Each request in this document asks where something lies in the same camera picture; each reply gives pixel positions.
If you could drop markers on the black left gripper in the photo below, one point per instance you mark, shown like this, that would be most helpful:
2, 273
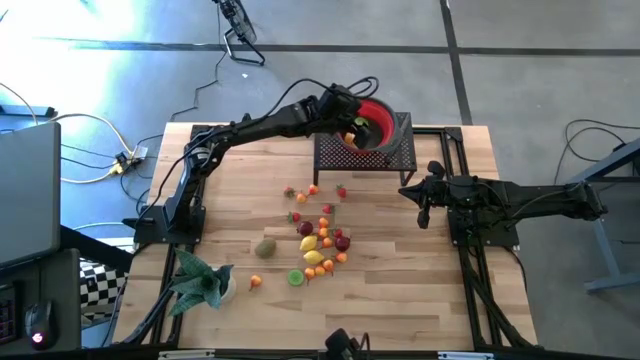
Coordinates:
340, 107

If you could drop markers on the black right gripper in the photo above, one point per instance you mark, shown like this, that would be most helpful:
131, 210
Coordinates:
439, 192

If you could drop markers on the green lime half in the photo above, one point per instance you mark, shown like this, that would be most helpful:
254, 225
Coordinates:
361, 121

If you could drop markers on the yellow plastic lemon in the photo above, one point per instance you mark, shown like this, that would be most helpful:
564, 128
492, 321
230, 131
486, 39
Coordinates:
349, 138
313, 257
308, 243

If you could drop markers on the red collapsible colander bowl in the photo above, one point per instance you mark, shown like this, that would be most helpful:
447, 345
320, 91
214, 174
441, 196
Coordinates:
382, 117

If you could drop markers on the dark red plastic plum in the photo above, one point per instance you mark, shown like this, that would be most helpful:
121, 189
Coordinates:
342, 243
305, 228

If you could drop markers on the small orange plastic pear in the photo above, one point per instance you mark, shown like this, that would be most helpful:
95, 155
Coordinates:
301, 197
323, 232
327, 242
319, 270
255, 281
313, 189
328, 265
323, 222
309, 273
341, 257

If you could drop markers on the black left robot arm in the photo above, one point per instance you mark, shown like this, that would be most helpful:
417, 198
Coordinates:
250, 127

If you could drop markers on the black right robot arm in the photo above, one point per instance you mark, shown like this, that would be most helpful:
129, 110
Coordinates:
540, 200

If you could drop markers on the black perforated metal shelf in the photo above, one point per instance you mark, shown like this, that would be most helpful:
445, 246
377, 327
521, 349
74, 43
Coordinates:
340, 157

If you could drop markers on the green mango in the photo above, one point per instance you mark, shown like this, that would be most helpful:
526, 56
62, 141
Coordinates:
265, 248

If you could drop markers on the black floor fan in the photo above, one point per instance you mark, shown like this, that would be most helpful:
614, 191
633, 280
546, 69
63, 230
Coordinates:
240, 22

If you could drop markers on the white light bar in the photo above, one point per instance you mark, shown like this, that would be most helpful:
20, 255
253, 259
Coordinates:
187, 354
465, 355

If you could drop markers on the grey power strip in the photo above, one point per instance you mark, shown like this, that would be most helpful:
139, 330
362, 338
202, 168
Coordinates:
139, 152

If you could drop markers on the green artificial potted plant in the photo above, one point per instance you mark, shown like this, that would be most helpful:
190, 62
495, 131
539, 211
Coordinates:
200, 285

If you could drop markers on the black white checkered board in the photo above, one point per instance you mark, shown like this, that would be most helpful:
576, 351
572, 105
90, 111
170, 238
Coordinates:
100, 287

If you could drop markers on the dark flat floor bar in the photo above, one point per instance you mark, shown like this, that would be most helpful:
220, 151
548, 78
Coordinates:
27, 111

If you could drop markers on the black desk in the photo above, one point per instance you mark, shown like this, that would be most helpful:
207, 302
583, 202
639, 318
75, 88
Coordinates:
67, 300

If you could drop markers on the black computer mouse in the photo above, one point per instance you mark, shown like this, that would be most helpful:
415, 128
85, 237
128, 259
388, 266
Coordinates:
40, 325

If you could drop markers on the black keyboard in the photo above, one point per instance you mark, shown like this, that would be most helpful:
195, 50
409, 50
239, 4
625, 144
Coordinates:
7, 320

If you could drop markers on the black aluminium table frame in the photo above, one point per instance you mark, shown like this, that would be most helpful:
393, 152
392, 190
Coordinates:
435, 130

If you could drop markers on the black table-level camera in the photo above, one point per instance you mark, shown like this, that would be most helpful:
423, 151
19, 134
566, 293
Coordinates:
340, 345

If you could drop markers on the grey metal table frame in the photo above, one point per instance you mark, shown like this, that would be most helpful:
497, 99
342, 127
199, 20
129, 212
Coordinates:
595, 240

